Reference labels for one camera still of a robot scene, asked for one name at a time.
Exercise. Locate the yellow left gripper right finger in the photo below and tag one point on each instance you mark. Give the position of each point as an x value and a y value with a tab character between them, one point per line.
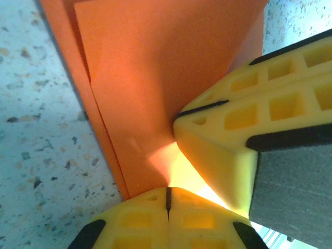
202	225

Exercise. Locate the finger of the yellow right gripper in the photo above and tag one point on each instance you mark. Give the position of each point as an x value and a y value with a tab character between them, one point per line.
220	145
264	75

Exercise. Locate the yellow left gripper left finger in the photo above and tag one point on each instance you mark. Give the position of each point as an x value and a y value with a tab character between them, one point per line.
135	223

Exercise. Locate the orange paper sheet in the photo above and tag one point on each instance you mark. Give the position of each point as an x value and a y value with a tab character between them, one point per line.
142	77

